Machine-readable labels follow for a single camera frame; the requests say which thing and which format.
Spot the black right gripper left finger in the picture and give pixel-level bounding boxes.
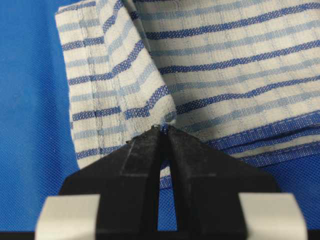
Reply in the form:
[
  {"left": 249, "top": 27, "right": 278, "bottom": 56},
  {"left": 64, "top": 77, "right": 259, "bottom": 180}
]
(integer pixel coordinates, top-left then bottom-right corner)
[{"left": 59, "top": 126, "right": 162, "bottom": 240}]

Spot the blue table cloth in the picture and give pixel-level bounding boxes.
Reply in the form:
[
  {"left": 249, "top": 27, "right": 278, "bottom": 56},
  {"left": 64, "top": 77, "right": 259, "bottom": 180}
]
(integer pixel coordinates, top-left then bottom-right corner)
[{"left": 0, "top": 0, "right": 320, "bottom": 231}]

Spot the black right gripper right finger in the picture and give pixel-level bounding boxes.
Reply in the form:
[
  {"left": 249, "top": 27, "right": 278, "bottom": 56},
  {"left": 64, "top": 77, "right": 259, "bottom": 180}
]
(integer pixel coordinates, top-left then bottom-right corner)
[{"left": 166, "top": 126, "right": 279, "bottom": 240}]

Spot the blue striped white towel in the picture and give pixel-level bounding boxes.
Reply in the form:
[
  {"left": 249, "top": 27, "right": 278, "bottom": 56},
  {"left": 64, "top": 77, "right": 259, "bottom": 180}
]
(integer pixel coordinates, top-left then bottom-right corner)
[{"left": 53, "top": 0, "right": 320, "bottom": 190}]

